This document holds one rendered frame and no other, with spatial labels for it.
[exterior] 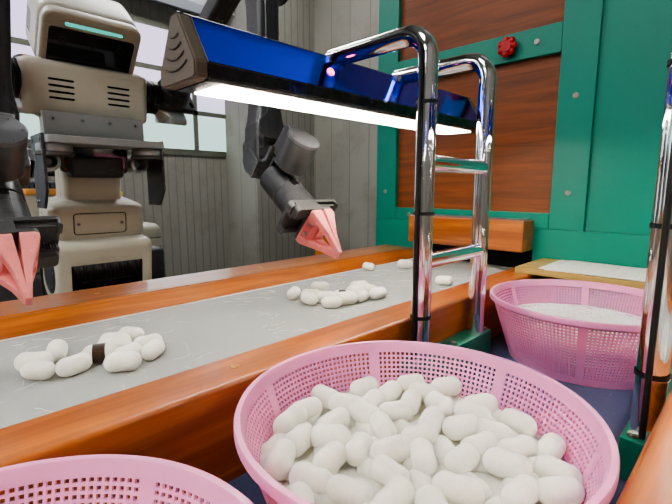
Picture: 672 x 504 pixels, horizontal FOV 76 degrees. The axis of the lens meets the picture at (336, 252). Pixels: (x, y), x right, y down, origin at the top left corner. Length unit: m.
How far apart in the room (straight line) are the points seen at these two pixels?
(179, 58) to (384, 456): 0.42
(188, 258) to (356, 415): 3.64
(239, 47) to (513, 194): 0.75
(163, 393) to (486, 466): 0.26
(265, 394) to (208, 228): 3.69
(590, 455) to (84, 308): 0.63
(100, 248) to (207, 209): 2.88
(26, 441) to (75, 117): 0.93
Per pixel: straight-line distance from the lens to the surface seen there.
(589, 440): 0.38
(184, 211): 3.94
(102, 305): 0.73
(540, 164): 1.08
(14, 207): 0.64
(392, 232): 1.27
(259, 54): 0.55
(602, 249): 1.03
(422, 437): 0.37
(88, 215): 1.23
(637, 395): 0.48
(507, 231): 1.03
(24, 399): 0.50
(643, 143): 1.03
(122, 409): 0.38
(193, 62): 0.49
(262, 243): 3.78
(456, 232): 1.08
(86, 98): 1.25
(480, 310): 0.68
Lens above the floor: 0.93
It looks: 9 degrees down
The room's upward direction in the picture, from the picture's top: straight up
